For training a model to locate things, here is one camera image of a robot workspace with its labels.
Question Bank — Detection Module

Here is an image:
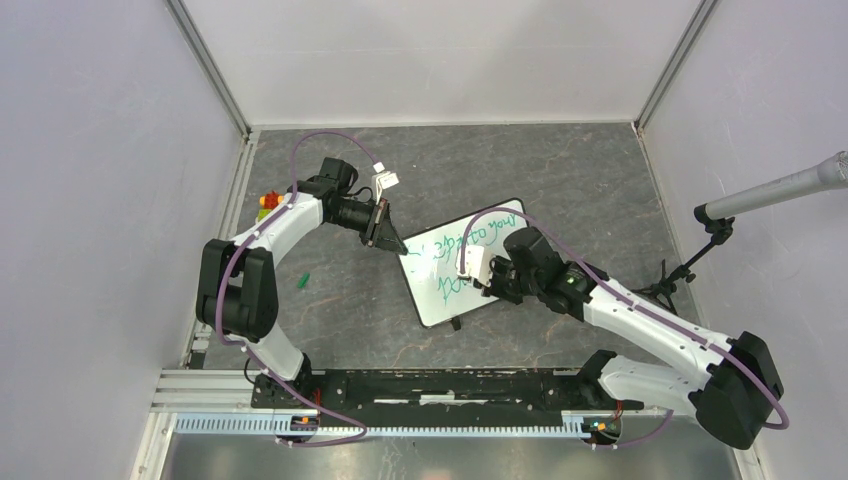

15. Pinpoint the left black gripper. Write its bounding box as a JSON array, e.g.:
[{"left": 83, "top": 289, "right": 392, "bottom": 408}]
[{"left": 328, "top": 197, "right": 408, "bottom": 256}]

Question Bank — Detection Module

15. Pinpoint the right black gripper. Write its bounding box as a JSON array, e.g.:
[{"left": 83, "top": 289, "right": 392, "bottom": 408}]
[{"left": 473, "top": 253, "right": 541, "bottom": 303}]

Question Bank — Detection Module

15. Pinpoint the small whiteboard with stand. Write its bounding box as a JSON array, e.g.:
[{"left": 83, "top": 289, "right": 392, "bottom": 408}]
[{"left": 399, "top": 198, "right": 527, "bottom": 328}]

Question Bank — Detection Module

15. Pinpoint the green marker cap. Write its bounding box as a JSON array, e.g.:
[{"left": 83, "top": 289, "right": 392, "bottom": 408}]
[{"left": 297, "top": 272, "right": 311, "bottom": 289}]

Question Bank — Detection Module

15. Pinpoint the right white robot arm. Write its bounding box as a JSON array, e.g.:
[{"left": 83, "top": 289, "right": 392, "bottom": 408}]
[{"left": 465, "top": 227, "right": 788, "bottom": 450}]

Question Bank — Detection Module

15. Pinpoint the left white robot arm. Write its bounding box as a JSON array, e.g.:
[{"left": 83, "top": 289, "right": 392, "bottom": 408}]
[{"left": 195, "top": 157, "right": 408, "bottom": 408}]

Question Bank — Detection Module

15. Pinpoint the black microphone stand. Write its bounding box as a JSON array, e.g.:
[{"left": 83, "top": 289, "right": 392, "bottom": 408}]
[{"left": 635, "top": 217, "right": 735, "bottom": 314}]

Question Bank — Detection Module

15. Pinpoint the grey microphone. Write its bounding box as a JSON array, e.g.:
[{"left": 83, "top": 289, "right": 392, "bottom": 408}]
[{"left": 693, "top": 151, "right": 847, "bottom": 225}]

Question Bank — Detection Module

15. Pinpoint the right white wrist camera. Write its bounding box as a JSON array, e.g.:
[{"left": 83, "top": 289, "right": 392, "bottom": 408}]
[{"left": 456, "top": 245, "right": 494, "bottom": 287}]

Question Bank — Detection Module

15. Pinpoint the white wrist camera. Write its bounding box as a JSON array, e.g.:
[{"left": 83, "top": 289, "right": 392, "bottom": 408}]
[
  {"left": 456, "top": 245, "right": 494, "bottom": 287},
  {"left": 370, "top": 162, "right": 400, "bottom": 202}
]

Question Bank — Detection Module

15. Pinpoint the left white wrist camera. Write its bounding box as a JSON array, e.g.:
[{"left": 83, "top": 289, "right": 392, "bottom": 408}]
[{"left": 370, "top": 162, "right": 400, "bottom": 202}]

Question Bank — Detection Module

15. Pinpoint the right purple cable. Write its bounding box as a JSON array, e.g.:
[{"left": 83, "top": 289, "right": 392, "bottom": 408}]
[{"left": 458, "top": 206, "right": 791, "bottom": 449}]

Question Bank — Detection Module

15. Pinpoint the purple cable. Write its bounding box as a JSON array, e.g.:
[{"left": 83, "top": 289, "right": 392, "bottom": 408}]
[
  {"left": 458, "top": 206, "right": 791, "bottom": 449},
  {"left": 213, "top": 130, "right": 379, "bottom": 448}
]

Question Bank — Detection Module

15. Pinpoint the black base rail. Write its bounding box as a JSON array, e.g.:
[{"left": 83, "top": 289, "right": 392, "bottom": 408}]
[{"left": 251, "top": 368, "right": 644, "bottom": 431}]

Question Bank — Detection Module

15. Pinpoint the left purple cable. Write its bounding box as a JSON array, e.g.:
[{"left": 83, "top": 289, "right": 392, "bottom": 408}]
[{"left": 213, "top": 130, "right": 379, "bottom": 448}]

